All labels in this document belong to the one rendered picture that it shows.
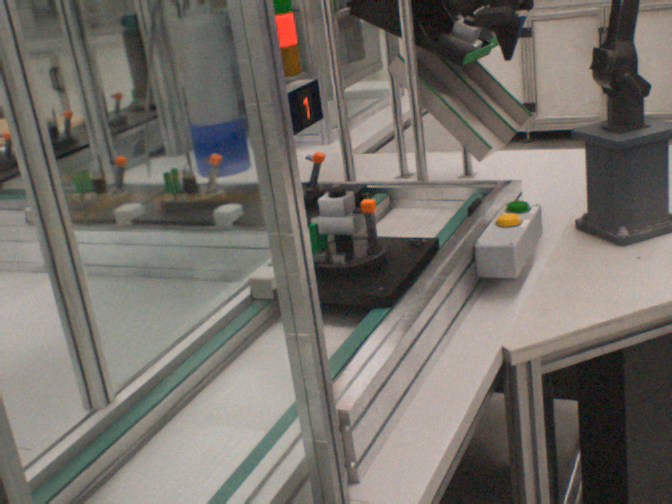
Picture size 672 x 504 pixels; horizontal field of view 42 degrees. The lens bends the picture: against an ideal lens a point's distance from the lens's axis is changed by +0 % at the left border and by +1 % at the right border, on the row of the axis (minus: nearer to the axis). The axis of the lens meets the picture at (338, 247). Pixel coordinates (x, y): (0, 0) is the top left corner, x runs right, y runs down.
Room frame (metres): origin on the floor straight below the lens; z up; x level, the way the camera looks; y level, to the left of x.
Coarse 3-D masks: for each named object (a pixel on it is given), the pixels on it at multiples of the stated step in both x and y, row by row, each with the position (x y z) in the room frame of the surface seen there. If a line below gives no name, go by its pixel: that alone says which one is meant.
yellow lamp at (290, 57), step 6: (282, 48) 1.48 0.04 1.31; (288, 48) 1.48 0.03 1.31; (294, 48) 1.49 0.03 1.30; (282, 54) 1.48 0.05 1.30; (288, 54) 1.48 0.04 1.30; (294, 54) 1.49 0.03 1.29; (282, 60) 1.48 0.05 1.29; (288, 60) 1.48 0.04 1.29; (294, 60) 1.49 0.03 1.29; (288, 66) 1.48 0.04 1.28; (294, 66) 1.48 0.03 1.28; (300, 66) 1.50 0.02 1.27; (288, 72) 1.48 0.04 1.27; (294, 72) 1.48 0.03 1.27; (300, 72) 1.50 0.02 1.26
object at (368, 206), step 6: (366, 204) 1.32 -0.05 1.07; (372, 204) 1.32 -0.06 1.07; (354, 210) 1.33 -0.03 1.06; (360, 210) 1.33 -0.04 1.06; (366, 210) 1.32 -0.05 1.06; (372, 210) 1.32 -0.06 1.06; (366, 216) 1.32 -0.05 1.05; (372, 216) 1.32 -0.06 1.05; (366, 222) 1.32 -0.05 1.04; (372, 222) 1.32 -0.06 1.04; (372, 228) 1.32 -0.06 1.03; (372, 234) 1.32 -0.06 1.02; (372, 240) 1.32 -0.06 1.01; (372, 246) 1.32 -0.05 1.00
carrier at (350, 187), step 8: (304, 184) 1.78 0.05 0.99; (320, 184) 1.76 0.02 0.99; (328, 184) 1.82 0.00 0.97; (344, 184) 1.81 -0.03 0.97; (352, 184) 1.80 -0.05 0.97; (360, 184) 1.79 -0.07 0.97; (304, 192) 1.72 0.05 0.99; (312, 192) 1.70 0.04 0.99; (320, 192) 1.71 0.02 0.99; (360, 192) 1.75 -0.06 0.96; (304, 200) 1.67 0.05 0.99; (312, 200) 1.68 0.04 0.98; (312, 208) 1.67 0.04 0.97; (312, 216) 1.62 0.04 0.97
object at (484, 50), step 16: (368, 0) 1.89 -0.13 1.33; (384, 0) 1.87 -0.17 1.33; (416, 0) 1.97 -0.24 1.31; (432, 0) 1.95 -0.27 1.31; (368, 16) 1.90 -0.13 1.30; (384, 16) 1.87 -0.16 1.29; (416, 16) 1.97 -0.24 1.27; (432, 16) 1.95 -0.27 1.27; (448, 16) 1.93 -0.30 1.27; (400, 32) 1.85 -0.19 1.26; (416, 32) 1.83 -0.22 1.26; (432, 32) 1.92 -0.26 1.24; (448, 32) 1.93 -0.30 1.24; (432, 48) 1.81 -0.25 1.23; (448, 48) 1.79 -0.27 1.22; (480, 48) 1.82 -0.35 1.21; (464, 64) 1.78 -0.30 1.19
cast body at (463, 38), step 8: (456, 24) 1.82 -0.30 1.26; (464, 24) 1.82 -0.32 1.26; (472, 24) 1.81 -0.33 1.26; (456, 32) 1.82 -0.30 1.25; (464, 32) 1.81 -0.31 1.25; (472, 32) 1.80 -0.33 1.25; (440, 40) 1.86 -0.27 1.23; (448, 40) 1.83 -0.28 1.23; (456, 40) 1.82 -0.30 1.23; (464, 40) 1.81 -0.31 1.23; (472, 40) 1.81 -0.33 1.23; (456, 48) 1.82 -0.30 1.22; (464, 48) 1.81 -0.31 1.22; (472, 48) 1.81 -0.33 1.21
